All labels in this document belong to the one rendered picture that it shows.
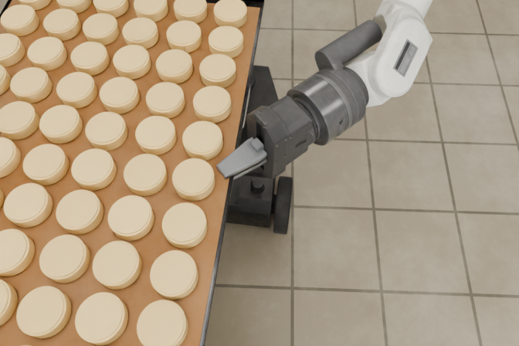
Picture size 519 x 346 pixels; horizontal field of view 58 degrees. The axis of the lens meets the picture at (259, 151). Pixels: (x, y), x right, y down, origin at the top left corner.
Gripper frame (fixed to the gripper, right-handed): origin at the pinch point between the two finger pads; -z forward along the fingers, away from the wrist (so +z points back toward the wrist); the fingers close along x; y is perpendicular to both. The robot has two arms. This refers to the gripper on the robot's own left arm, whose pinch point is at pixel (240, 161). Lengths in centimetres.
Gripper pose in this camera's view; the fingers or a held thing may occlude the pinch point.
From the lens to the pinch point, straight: 59.1
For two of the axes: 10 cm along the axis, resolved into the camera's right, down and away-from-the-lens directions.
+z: 7.9, -5.3, 3.1
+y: 6.1, 6.8, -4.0
